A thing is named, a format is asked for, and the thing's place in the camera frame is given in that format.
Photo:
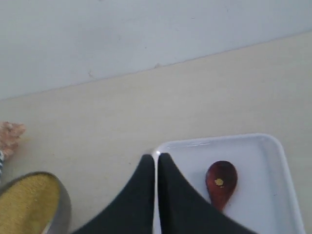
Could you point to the dark red wooden spoon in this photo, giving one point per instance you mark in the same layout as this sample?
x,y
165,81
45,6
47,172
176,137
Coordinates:
x,y
221,181

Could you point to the plush teddy bear striped shirt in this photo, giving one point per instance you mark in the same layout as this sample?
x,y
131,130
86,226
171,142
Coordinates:
x,y
10,135

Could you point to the round metal bowl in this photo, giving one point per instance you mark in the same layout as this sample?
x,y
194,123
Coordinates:
x,y
60,222

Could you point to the yellow millet grains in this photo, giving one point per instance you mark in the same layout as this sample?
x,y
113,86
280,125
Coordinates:
x,y
29,205

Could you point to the white rectangular plastic tray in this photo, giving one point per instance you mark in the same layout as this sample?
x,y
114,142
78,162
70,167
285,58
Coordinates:
x,y
264,199

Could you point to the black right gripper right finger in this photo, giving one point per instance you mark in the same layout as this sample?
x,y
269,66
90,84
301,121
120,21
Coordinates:
x,y
182,210

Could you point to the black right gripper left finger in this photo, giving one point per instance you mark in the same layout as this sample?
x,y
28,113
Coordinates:
x,y
132,210

